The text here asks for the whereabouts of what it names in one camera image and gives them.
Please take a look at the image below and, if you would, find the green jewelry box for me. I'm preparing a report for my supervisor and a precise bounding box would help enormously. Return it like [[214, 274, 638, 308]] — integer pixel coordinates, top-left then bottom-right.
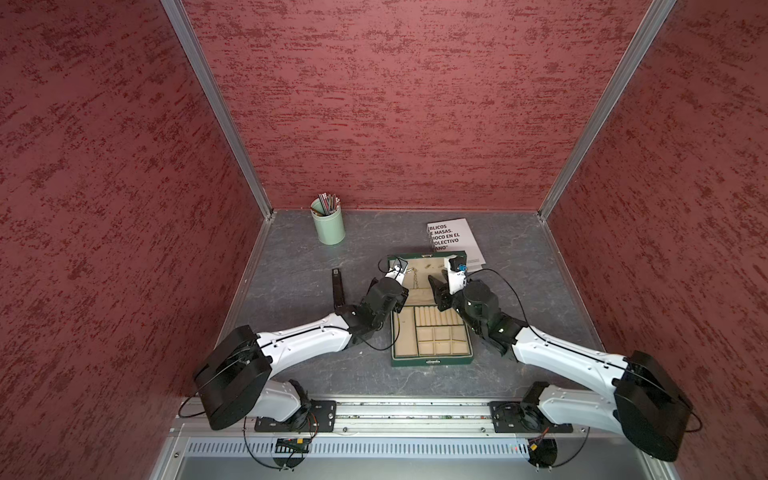
[[388, 251, 474, 367]]

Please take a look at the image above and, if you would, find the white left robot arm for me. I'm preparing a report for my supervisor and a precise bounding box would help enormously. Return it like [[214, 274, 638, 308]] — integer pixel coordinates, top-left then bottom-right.
[[193, 268, 409, 431]]

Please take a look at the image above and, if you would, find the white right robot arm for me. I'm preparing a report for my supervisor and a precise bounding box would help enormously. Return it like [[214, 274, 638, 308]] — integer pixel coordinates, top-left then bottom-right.
[[428, 276, 694, 462]]

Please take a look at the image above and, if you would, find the white book black text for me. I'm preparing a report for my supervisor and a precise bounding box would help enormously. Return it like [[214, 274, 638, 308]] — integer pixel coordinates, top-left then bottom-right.
[[427, 218, 486, 272]]

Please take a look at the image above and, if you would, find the mint green pencil cup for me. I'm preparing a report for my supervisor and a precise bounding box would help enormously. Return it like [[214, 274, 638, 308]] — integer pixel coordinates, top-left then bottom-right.
[[310, 198, 346, 245]]

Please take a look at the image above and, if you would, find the coloured pencils bundle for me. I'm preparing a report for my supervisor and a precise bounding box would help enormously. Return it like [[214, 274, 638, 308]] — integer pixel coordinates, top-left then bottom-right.
[[315, 193, 340, 216]]

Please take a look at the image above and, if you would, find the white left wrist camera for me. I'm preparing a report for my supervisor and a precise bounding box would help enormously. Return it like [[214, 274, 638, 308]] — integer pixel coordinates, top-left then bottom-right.
[[384, 257, 408, 286]]

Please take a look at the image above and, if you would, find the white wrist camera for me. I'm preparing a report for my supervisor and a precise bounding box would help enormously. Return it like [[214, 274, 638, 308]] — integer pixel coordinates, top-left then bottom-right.
[[384, 257, 408, 286], [444, 253, 467, 295]]

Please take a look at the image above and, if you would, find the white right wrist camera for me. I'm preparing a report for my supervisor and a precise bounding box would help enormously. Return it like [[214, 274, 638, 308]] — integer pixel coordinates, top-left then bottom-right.
[[444, 253, 467, 295]]

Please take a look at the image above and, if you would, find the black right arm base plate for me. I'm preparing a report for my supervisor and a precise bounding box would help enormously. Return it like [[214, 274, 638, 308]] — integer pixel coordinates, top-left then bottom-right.
[[488, 401, 574, 435]]

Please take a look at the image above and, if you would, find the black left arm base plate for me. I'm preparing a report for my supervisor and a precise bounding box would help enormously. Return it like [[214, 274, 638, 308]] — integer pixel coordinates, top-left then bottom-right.
[[254, 400, 337, 435]]

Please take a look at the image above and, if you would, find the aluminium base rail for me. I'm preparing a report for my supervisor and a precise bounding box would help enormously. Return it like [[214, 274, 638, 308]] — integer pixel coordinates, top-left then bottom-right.
[[152, 396, 677, 479]]

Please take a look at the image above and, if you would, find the aluminium left corner post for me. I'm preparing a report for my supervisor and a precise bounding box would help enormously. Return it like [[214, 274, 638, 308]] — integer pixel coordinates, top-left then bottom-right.
[[161, 0, 274, 221]]

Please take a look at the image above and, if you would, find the aluminium corner post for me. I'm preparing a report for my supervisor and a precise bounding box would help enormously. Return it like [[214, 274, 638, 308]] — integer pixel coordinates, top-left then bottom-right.
[[538, 0, 676, 223], [161, 0, 274, 221]]

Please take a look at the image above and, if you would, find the aluminium right corner post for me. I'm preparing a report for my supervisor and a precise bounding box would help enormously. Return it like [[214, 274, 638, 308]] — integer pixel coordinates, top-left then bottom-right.
[[538, 0, 676, 223]]

